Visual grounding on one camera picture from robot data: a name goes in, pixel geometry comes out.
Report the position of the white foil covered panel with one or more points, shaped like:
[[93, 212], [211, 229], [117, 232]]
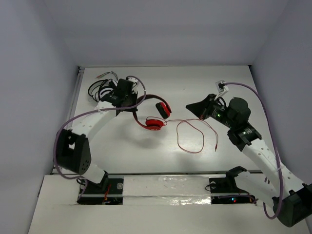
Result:
[[172, 190]]

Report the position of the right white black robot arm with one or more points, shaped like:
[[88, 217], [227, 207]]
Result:
[[288, 196]]

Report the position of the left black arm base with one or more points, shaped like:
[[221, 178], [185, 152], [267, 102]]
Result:
[[108, 193]]

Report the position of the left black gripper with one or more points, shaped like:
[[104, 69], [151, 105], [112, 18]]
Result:
[[131, 98]]

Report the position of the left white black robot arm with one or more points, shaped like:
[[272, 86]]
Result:
[[72, 144]]

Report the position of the metal rail at left edge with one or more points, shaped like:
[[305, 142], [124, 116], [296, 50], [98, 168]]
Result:
[[73, 101]]

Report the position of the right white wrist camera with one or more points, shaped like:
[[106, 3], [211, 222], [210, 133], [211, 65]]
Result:
[[222, 89]]

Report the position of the white black headphones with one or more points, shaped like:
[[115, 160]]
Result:
[[100, 88]]

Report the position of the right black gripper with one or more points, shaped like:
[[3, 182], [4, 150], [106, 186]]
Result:
[[202, 109]]

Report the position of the red black headphones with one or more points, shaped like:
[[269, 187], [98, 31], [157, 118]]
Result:
[[155, 121]]

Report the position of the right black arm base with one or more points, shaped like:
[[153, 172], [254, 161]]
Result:
[[224, 190]]

